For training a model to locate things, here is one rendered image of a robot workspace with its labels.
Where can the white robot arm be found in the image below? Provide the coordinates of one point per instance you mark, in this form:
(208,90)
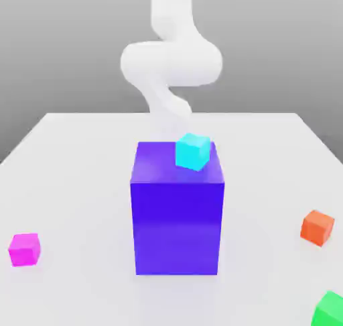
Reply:
(171,63)

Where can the small cyan cube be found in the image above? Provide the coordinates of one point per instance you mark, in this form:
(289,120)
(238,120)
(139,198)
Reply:
(191,153)

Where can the small orange cube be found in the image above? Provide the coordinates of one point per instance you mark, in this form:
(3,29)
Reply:
(316,228)

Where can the small magenta cube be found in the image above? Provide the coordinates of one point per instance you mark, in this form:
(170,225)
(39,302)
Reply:
(24,249)

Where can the small green cube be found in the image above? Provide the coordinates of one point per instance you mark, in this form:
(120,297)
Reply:
(331,311)

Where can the large purple box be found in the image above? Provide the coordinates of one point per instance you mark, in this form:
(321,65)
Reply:
(176,224)

